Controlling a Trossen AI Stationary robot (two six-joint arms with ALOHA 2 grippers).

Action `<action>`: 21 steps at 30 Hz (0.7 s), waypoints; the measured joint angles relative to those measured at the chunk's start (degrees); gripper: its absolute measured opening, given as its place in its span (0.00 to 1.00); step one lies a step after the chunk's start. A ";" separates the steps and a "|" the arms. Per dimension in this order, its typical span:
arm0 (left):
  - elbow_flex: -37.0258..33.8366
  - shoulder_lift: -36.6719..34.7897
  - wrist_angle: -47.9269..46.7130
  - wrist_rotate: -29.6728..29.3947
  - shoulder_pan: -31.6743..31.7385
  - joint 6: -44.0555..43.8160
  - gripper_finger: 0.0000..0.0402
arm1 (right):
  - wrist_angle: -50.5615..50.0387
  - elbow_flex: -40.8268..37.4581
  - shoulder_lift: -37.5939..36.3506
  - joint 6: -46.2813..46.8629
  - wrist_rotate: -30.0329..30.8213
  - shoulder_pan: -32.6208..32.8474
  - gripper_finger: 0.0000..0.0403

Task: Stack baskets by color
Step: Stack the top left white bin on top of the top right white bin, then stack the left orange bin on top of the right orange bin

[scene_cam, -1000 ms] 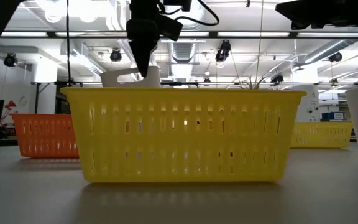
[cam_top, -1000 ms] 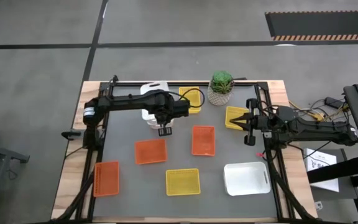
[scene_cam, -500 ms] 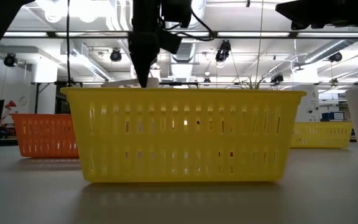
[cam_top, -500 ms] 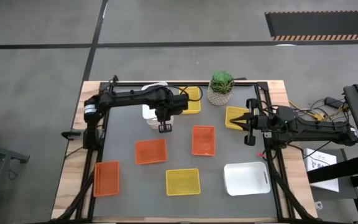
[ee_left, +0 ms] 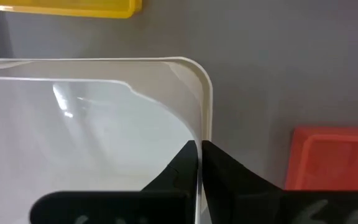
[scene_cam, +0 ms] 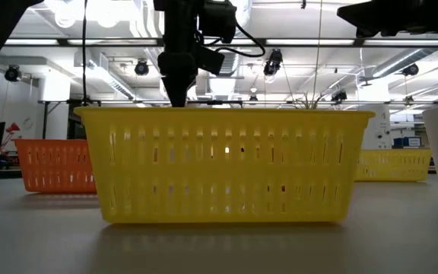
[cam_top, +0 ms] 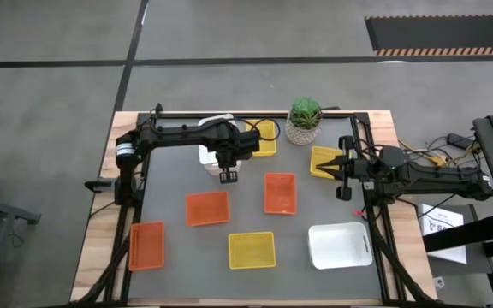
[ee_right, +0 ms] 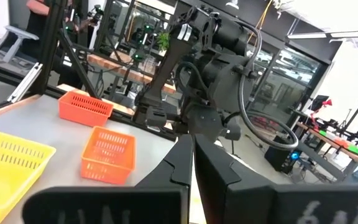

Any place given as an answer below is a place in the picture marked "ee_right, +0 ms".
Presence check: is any silver aluminium profile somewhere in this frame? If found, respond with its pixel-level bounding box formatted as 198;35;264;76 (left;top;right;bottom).
7;62;44;104

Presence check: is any cluttered wooden workbench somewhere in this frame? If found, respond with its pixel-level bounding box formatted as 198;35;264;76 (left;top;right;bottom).
295;119;358;171

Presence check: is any black computer tower blue light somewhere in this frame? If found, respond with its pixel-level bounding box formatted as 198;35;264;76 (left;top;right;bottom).
264;135;303;174

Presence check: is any yellow hanging cable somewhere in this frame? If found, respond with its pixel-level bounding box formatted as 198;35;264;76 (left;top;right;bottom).
247;0;275;44

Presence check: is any gray metal table leg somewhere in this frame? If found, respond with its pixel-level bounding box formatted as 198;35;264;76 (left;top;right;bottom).
298;141;358;184

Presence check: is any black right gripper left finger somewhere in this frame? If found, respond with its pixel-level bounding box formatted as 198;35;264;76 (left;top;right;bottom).
22;134;194;224

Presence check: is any wooden background workbench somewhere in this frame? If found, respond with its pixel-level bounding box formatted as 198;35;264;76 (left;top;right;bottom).
87;51;177;95

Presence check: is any red desk lamp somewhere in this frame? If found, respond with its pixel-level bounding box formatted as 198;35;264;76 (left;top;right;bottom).
310;98;334;126

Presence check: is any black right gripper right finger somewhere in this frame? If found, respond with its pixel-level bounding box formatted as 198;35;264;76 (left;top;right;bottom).
193;134;358;224

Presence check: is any yellow plastic basket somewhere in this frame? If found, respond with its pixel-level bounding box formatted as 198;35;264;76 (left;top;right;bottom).
0;131;57;224

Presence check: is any person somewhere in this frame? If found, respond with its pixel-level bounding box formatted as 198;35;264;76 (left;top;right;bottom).
22;0;83;90

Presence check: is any long ceiling light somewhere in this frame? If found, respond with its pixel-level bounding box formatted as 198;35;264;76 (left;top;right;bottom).
287;29;358;40

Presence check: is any gray stool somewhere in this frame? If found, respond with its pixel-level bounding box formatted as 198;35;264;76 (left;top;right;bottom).
0;25;40;63

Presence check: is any small green background plant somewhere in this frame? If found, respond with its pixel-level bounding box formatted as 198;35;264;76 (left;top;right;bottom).
156;30;171;52

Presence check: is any gray corrugated arm cable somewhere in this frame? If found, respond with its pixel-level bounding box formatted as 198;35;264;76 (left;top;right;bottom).
237;20;300;152

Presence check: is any orange plastic basket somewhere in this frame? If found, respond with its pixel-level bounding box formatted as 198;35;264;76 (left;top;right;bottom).
80;125;137;185
57;91;114;128

